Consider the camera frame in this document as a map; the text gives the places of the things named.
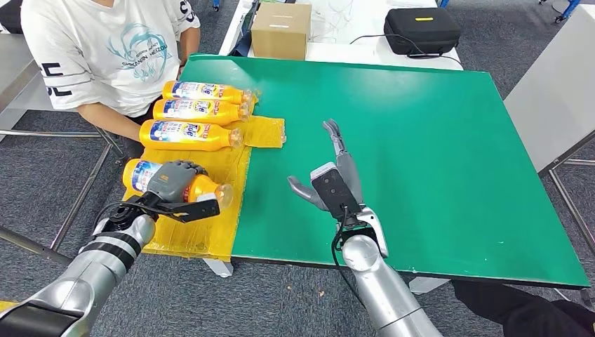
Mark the white table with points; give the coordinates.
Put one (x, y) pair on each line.
(353, 51)

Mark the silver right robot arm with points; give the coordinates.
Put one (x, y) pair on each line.
(381, 288)

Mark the person's left forearm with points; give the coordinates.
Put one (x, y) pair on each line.
(189, 46)

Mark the black carrying case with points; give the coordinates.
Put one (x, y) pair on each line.
(10, 16)
(422, 30)

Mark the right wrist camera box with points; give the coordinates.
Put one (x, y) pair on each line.
(334, 190)

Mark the green table mat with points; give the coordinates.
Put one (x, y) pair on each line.
(441, 153)

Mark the yellow taped mat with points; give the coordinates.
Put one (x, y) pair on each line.
(204, 237)

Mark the person's left hand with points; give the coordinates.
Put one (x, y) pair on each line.
(180, 72)

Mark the person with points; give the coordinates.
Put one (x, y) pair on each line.
(107, 46)

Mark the cardboard box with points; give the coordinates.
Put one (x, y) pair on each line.
(281, 31)

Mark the black fabric object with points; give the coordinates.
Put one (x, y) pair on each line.
(534, 316)

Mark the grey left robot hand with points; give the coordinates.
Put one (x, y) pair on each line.
(172, 183)

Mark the white table leg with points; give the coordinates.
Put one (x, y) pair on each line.
(427, 286)
(218, 267)

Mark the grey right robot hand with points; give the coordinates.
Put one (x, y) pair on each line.
(351, 176)

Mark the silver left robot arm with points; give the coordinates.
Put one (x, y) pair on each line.
(93, 274)

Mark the light grey table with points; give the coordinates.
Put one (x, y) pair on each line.
(548, 93)

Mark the person's right forearm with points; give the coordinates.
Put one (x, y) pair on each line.
(109, 121)

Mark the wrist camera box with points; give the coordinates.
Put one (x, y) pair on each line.
(195, 213)
(334, 190)

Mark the dark blue folder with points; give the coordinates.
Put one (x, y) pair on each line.
(245, 39)

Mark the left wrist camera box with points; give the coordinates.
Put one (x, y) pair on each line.
(195, 213)

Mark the orange detergent bottle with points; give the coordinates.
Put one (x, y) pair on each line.
(204, 91)
(190, 136)
(139, 174)
(200, 111)

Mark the steel frame table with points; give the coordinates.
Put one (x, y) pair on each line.
(14, 69)

